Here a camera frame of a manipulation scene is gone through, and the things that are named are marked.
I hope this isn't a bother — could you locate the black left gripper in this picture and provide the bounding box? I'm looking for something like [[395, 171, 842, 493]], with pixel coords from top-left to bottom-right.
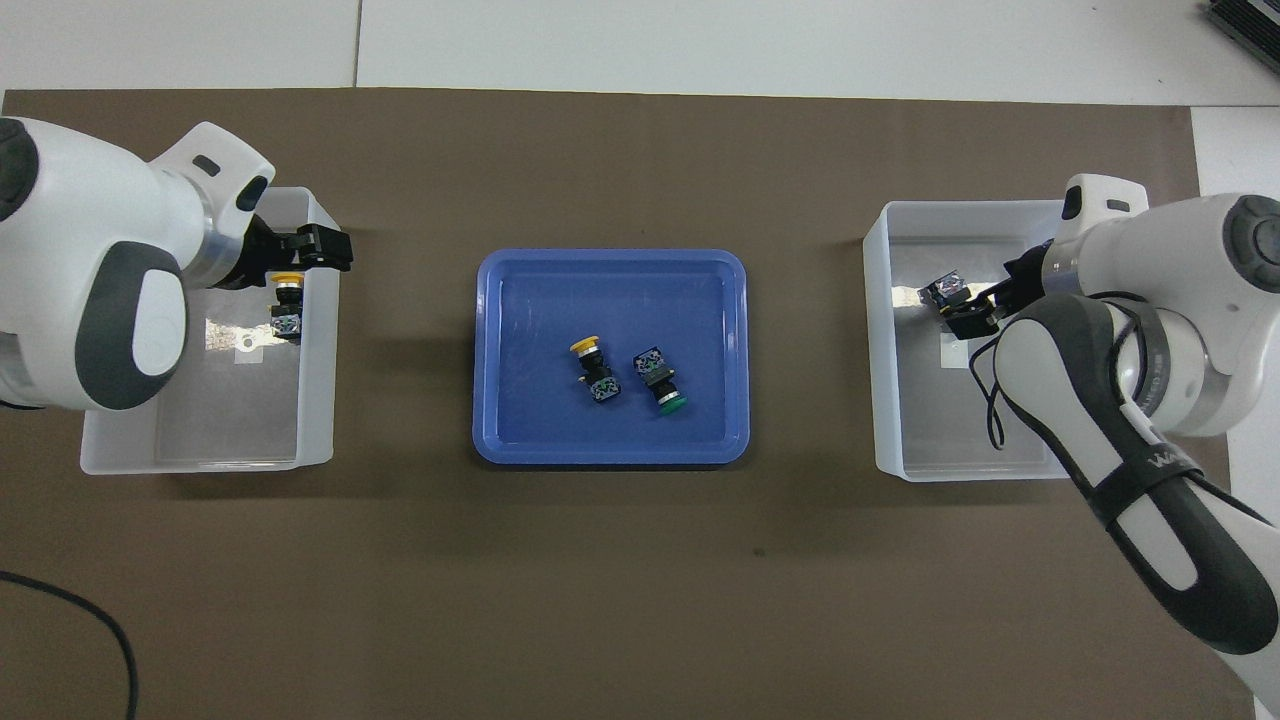
[[214, 213, 354, 292]]

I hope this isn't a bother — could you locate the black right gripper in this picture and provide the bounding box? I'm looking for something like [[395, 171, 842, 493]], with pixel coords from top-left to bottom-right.
[[944, 240, 1053, 342]]

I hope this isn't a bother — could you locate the green push button switch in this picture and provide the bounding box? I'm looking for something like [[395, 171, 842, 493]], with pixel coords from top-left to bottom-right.
[[918, 270, 979, 317], [632, 346, 691, 416]]

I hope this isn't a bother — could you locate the yellow push button switch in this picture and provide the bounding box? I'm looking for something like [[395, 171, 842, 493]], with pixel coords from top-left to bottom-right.
[[568, 335, 622, 406], [270, 269, 306, 345]]

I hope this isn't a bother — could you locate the translucent white plastic box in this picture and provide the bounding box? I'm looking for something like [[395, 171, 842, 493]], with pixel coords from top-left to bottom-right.
[[863, 199, 1115, 483], [80, 186, 343, 476]]

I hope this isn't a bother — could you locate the blue plastic tray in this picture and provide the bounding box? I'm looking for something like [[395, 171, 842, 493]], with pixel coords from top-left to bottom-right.
[[472, 248, 751, 467]]

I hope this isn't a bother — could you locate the grey metal device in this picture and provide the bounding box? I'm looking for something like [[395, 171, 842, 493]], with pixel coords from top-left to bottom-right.
[[1203, 0, 1280, 59]]

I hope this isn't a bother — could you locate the brown paper table mat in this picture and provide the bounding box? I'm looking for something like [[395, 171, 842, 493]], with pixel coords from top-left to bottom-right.
[[0, 88, 1257, 720]]

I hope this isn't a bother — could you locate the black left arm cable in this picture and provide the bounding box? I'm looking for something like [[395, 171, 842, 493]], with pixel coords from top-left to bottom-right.
[[0, 570, 139, 720]]

